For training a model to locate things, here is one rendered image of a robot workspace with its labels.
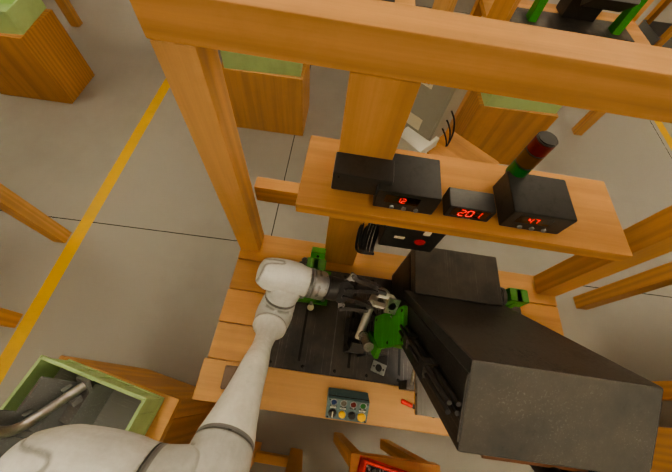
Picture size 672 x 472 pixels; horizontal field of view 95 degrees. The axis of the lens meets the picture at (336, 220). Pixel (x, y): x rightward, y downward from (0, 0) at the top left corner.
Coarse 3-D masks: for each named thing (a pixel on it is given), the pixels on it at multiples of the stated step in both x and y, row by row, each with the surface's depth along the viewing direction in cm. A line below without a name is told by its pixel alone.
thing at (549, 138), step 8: (536, 136) 73; (544, 136) 72; (552, 136) 72; (528, 144) 75; (536, 144) 72; (544, 144) 71; (552, 144) 71; (528, 152) 75; (536, 152) 73; (544, 152) 72
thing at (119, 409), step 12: (60, 372) 115; (72, 372) 116; (120, 396) 113; (108, 408) 111; (120, 408) 111; (132, 408) 112; (96, 420) 109; (108, 420) 109; (120, 420) 110; (24, 432) 106
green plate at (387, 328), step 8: (400, 312) 97; (376, 320) 111; (384, 320) 106; (392, 320) 101; (400, 320) 96; (376, 328) 110; (384, 328) 104; (392, 328) 99; (400, 328) 95; (376, 336) 108; (384, 336) 103; (392, 336) 98; (400, 336) 93; (384, 344) 101; (392, 344) 97; (400, 344) 92
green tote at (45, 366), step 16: (32, 368) 106; (48, 368) 111; (64, 368) 106; (80, 368) 113; (32, 384) 107; (112, 384) 105; (128, 384) 118; (16, 400) 103; (144, 400) 104; (160, 400) 116; (144, 416) 108; (144, 432) 111
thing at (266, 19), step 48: (144, 0) 52; (192, 0) 51; (240, 0) 51; (288, 0) 52; (336, 0) 54; (240, 48) 57; (288, 48) 56; (336, 48) 55; (384, 48) 54; (432, 48) 53; (480, 48) 52; (528, 48) 52; (576, 48) 53; (624, 48) 55; (528, 96) 58; (576, 96) 57; (624, 96) 56
